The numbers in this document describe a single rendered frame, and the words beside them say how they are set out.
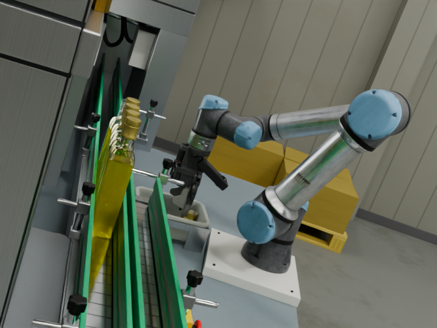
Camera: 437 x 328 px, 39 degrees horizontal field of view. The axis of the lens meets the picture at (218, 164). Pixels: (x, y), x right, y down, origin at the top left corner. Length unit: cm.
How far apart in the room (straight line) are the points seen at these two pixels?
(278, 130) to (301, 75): 337
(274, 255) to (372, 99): 56
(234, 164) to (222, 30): 112
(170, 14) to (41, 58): 166
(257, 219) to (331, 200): 272
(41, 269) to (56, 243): 12
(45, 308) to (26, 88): 47
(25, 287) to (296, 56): 413
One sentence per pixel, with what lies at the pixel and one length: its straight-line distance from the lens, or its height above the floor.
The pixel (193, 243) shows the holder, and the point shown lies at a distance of 182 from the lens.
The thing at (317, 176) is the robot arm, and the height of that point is 113.
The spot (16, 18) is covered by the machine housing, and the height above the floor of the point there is 138.
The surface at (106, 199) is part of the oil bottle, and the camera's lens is 140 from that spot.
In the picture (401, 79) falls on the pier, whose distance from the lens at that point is 507.
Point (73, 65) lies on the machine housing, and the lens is 80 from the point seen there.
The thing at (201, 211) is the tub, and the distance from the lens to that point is 190.
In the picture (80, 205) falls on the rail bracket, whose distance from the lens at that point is 136.
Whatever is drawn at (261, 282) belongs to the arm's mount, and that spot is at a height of 78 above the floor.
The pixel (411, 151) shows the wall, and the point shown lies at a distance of 539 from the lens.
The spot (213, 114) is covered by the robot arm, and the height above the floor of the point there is 115.
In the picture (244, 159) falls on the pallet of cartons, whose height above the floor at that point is 30.
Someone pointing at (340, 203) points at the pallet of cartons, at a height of 35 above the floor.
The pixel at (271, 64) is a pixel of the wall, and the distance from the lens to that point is 510.
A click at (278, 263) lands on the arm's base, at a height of 81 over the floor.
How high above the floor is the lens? 151
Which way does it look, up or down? 16 degrees down
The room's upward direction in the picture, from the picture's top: 20 degrees clockwise
